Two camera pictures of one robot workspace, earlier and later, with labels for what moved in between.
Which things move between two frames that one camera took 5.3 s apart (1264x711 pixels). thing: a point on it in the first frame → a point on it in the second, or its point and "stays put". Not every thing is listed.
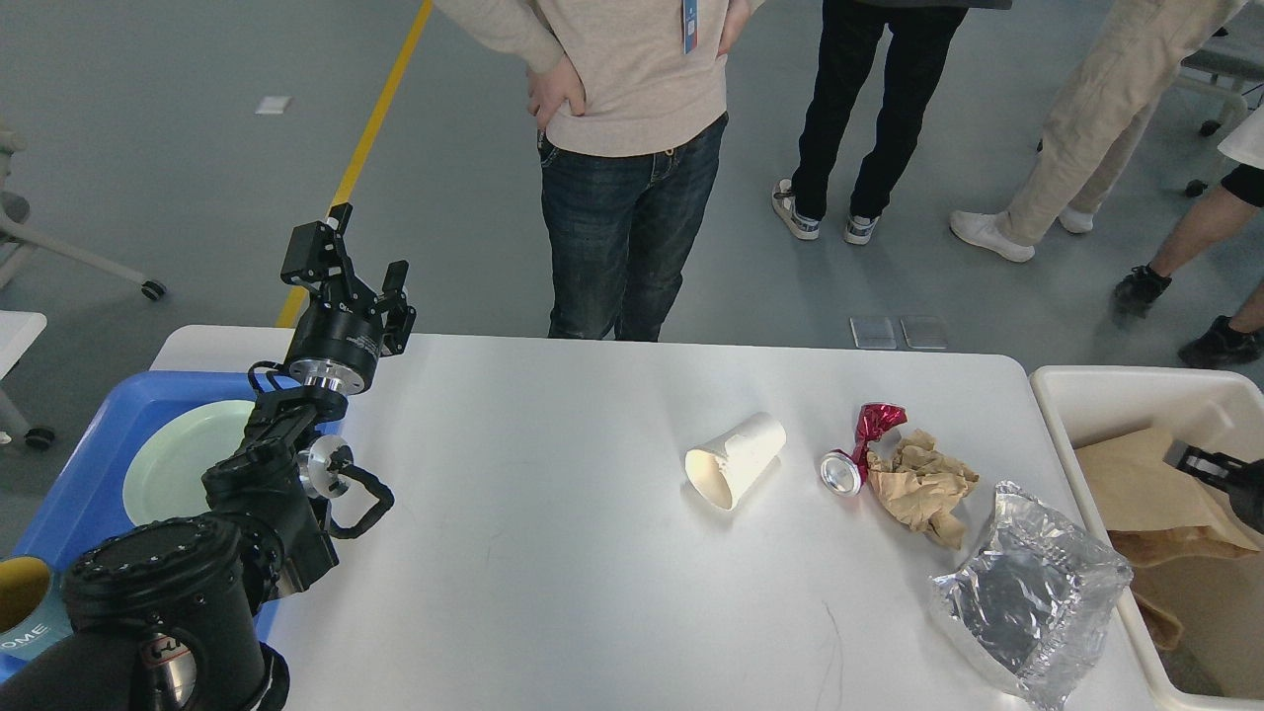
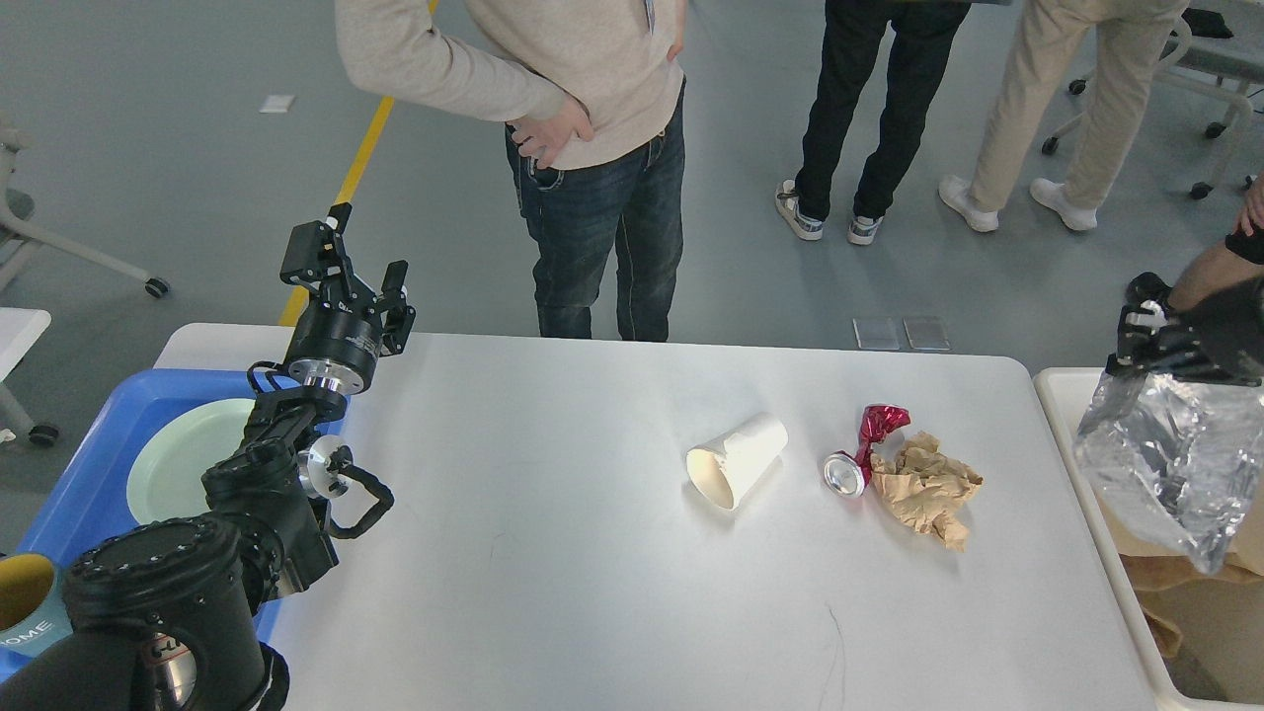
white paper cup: (730, 465) stays put
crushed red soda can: (844, 473) stays put
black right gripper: (1244, 481) → (1226, 322)
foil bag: (1034, 602) → (1184, 454)
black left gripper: (338, 340) stays put
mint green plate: (165, 476) stays put
